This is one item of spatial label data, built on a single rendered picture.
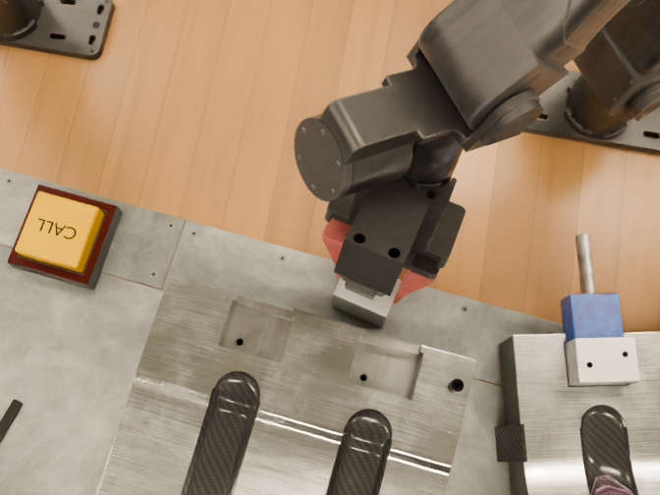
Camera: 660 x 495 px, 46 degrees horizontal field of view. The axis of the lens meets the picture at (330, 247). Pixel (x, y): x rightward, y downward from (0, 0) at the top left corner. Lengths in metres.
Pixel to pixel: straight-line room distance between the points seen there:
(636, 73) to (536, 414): 0.29
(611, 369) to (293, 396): 0.26
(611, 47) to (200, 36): 0.40
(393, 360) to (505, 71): 0.28
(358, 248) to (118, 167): 0.34
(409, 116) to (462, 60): 0.05
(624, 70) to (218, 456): 0.45
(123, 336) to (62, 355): 0.06
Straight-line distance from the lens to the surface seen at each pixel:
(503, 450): 0.72
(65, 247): 0.75
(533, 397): 0.69
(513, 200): 0.79
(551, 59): 0.50
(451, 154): 0.56
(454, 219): 0.64
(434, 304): 0.74
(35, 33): 0.87
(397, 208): 0.55
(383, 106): 0.51
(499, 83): 0.49
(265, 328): 0.67
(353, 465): 0.64
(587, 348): 0.68
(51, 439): 0.76
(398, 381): 0.67
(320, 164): 0.52
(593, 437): 0.71
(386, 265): 0.52
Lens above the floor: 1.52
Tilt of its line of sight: 75 degrees down
